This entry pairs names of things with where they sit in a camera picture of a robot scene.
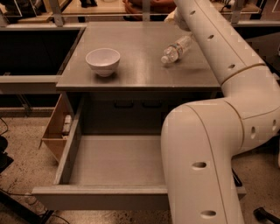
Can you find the open grey top drawer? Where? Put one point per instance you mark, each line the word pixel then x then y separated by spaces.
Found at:
pixel 108 172

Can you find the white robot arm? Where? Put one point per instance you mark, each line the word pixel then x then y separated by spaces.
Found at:
pixel 199 138

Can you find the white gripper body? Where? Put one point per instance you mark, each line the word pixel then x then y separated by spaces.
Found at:
pixel 183 24

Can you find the black object bottom right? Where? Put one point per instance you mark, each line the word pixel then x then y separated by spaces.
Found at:
pixel 261 214

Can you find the wooden side box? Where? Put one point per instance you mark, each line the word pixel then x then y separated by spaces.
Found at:
pixel 54 137

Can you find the brown leather bag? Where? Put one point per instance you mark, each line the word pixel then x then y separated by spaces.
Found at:
pixel 156 9

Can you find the grey cabinet with flat top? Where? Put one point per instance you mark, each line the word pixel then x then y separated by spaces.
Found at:
pixel 136 98

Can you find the black equipment left floor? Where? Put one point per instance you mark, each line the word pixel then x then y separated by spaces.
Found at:
pixel 5 160

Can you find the black drawer slide rail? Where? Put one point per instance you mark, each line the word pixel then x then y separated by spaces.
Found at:
pixel 237 181

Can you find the small white bottle in box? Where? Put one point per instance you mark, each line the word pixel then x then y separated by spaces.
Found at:
pixel 67 125

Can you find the white ceramic bowl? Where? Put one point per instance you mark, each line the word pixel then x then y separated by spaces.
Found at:
pixel 103 61

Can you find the clear plastic water bottle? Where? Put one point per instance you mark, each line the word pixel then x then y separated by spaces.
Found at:
pixel 176 50

